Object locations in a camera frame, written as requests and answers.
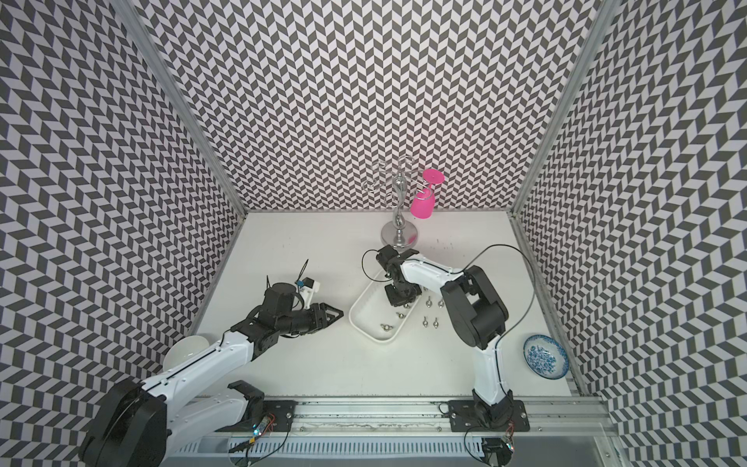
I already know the aluminium front rail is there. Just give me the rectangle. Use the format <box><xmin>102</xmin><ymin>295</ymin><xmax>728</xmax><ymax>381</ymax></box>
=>
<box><xmin>124</xmin><ymin>395</ymin><xmax>620</xmax><ymax>439</ymax></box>

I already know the pink wine glass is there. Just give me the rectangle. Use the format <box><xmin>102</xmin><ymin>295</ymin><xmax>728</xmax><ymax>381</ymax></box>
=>
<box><xmin>410</xmin><ymin>169</ymin><xmax>445</xmax><ymax>219</ymax></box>

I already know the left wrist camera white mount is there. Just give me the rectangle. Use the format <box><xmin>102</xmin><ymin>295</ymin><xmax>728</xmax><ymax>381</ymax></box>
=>
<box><xmin>296</xmin><ymin>259</ymin><xmax>321</xmax><ymax>309</ymax></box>

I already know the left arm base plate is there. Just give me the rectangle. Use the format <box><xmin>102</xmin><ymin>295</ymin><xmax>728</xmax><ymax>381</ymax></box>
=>
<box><xmin>218</xmin><ymin>399</ymin><xmax>298</xmax><ymax>434</ymax></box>

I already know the white plain bowl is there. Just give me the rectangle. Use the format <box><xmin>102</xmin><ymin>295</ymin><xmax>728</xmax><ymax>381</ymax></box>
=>
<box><xmin>163</xmin><ymin>336</ymin><xmax>210</xmax><ymax>372</ymax></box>

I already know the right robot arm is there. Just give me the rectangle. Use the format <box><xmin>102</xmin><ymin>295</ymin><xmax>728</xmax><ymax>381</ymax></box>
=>
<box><xmin>375</xmin><ymin>248</ymin><xmax>514</xmax><ymax>429</ymax></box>

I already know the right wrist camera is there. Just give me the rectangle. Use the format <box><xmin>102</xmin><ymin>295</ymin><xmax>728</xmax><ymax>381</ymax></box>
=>
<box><xmin>375</xmin><ymin>245</ymin><xmax>418</xmax><ymax>272</ymax></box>

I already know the clear wine glass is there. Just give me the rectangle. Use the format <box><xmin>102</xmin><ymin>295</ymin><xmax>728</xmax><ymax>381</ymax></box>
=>
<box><xmin>363</xmin><ymin>161</ymin><xmax>392</xmax><ymax>196</ymax></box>

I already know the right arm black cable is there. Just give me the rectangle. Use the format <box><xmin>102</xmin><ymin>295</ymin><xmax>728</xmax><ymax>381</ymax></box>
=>
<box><xmin>360</xmin><ymin>243</ymin><xmax>538</xmax><ymax>410</ymax></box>

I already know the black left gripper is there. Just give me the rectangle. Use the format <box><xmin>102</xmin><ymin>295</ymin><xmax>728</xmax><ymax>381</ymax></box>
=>
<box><xmin>277</xmin><ymin>302</ymin><xmax>344</xmax><ymax>336</ymax></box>

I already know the white storage box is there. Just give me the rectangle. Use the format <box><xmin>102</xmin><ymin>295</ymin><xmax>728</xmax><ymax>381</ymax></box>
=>
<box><xmin>348</xmin><ymin>272</ymin><xmax>421</xmax><ymax>344</ymax></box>

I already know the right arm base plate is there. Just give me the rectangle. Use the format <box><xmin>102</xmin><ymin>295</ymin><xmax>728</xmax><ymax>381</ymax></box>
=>
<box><xmin>447</xmin><ymin>399</ymin><xmax>531</xmax><ymax>433</ymax></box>

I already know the blue patterned bowl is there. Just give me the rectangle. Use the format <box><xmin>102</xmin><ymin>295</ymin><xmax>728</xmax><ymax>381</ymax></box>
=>
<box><xmin>523</xmin><ymin>334</ymin><xmax>570</xmax><ymax>381</ymax></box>

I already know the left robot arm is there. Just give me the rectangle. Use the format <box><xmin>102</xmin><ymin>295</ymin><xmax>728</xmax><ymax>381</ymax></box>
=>
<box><xmin>79</xmin><ymin>303</ymin><xmax>344</xmax><ymax>466</ymax></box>

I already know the aluminium corner post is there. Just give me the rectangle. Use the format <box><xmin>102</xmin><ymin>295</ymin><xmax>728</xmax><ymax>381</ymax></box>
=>
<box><xmin>510</xmin><ymin>0</ymin><xmax>622</xmax><ymax>217</ymax></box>
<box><xmin>110</xmin><ymin>0</ymin><xmax>247</xmax><ymax>217</ymax></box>

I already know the aluminium corner post left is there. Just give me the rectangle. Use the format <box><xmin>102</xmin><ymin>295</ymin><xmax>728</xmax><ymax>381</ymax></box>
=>
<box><xmin>110</xmin><ymin>0</ymin><xmax>247</xmax><ymax>217</ymax></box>

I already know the aluminium corner post right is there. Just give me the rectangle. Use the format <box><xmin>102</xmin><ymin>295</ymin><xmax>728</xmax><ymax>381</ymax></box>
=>
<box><xmin>510</xmin><ymin>0</ymin><xmax>622</xmax><ymax>217</ymax></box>

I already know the chrome glass holder stand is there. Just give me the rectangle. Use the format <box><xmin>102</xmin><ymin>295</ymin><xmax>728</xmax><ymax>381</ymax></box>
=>
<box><xmin>381</xmin><ymin>156</ymin><xmax>418</xmax><ymax>252</ymax></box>

